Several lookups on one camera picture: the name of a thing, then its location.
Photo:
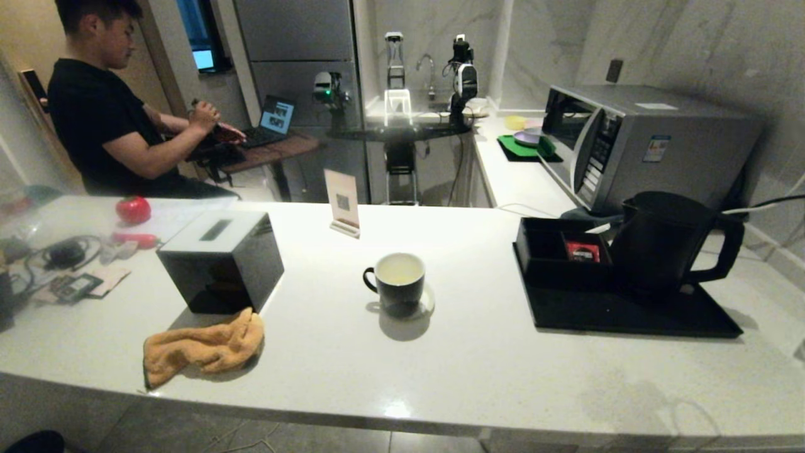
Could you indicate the black electric kettle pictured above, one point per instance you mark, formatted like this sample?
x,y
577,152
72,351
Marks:
x,y
660,245

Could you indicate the grey background robot arm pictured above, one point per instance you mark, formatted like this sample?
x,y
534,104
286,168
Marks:
x,y
394,63

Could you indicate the black background robot arm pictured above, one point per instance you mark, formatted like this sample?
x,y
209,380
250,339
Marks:
x,y
464,78

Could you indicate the black compartment organizer box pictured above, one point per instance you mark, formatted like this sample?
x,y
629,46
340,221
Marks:
x,y
541,264

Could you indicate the red tea packet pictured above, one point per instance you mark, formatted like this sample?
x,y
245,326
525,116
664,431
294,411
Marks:
x,y
583,251

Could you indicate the black mug white inside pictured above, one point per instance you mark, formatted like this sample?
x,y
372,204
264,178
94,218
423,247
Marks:
x,y
396,292

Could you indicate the QR code table sign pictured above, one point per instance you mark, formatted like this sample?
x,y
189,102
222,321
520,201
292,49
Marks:
x,y
343,195

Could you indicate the white base cabinet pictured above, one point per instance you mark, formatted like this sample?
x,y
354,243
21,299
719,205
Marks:
x,y
481,182

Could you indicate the black round tabletop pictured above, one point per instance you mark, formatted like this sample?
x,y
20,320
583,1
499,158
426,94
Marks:
x,y
402,132

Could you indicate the green mat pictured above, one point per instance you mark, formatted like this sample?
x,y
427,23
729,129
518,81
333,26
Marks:
x,y
512,149

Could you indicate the beige round plate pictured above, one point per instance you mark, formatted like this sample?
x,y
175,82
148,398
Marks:
x,y
483,114

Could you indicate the small wooden table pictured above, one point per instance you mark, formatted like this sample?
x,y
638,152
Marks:
x,y
283,148

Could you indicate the small white cup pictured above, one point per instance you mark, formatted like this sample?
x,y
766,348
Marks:
x,y
481,104

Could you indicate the purple plate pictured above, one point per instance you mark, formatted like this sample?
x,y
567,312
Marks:
x,y
519,138

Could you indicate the chrome faucet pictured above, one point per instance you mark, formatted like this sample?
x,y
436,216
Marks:
x,y
431,82

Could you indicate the yellow bowl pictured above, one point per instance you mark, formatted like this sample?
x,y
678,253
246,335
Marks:
x,y
514,123

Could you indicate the black device green light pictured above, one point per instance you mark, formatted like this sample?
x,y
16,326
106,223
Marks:
x,y
324,85

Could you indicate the small grey bowl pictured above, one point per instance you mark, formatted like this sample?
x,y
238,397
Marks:
x,y
536,133

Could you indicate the open laptop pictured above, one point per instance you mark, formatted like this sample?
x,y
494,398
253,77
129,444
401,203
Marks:
x,y
277,116

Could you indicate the pink bowl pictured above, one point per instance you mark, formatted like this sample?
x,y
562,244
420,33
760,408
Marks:
x,y
534,123

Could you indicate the black tissue box white lid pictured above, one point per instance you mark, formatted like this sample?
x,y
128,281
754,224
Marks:
x,y
220,270

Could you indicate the black office chair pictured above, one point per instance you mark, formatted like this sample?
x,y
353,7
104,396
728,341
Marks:
x,y
217,173

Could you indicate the white sachet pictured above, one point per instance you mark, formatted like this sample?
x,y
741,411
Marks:
x,y
597,228

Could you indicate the grey refrigerator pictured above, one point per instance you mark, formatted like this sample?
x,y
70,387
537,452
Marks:
x,y
295,31

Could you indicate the orange cloth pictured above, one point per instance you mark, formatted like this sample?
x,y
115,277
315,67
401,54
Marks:
x,y
201,349

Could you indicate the black serving tray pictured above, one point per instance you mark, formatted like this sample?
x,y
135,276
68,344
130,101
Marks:
x,y
629,314

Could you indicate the blue lit monitor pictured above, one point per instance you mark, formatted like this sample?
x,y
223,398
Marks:
x,y
202,58

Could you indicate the red chili pepper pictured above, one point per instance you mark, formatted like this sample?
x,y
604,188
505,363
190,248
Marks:
x,y
135,240

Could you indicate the red tomato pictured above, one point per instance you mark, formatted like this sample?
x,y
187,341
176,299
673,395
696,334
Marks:
x,y
133,209

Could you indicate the silver microwave oven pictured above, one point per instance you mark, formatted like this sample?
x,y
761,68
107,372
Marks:
x,y
679,157

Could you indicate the crumpled white wrapper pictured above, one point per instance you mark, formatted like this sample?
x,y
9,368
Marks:
x,y
116,251

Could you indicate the man in black shirt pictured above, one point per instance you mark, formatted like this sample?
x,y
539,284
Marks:
x,y
94,126

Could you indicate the dark green sachet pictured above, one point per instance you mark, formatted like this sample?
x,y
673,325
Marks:
x,y
78,286

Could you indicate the black computer mouse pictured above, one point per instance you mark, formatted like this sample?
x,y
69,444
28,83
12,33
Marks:
x,y
65,255

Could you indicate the black table pedestal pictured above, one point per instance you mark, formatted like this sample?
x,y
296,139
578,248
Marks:
x,y
400,157

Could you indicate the white glowing frame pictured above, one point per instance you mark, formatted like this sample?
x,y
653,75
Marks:
x,y
397,92

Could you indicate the dark wall socket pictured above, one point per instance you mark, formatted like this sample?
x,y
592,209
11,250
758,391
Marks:
x,y
614,70

